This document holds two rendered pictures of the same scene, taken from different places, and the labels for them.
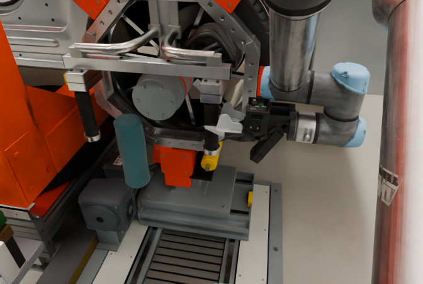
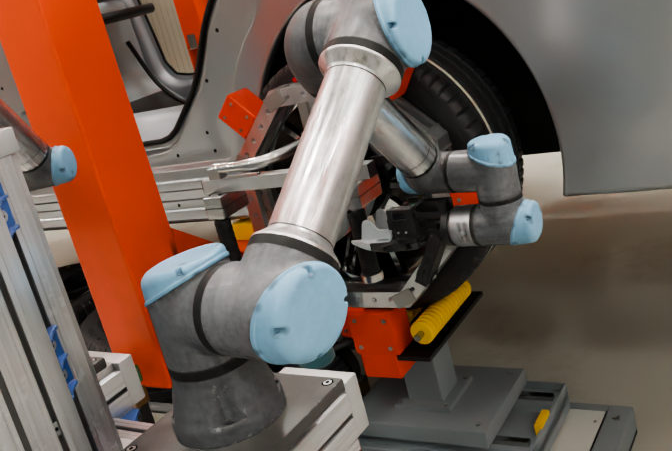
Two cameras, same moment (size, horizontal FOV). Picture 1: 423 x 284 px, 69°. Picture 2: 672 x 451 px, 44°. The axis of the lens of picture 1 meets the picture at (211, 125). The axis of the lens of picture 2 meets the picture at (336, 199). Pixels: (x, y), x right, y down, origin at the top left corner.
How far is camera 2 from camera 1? 0.96 m
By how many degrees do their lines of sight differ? 28
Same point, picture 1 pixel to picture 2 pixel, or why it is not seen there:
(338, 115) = (484, 199)
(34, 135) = not seen: hidden behind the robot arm
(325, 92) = (459, 172)
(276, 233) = not seen: outside the picture
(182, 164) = (381, 335)
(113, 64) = (250, 181)
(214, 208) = (461, 428)
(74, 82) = (212, 208)
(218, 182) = (480, 393)
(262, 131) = (411, 235)
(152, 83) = not seen: hidden behind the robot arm
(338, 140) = (499, 233)
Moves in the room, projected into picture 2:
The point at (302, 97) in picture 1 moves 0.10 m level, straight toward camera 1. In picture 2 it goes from (440, 183) to (409, 203)
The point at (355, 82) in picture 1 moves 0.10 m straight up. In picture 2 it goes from (483, 154) to (471, 96)
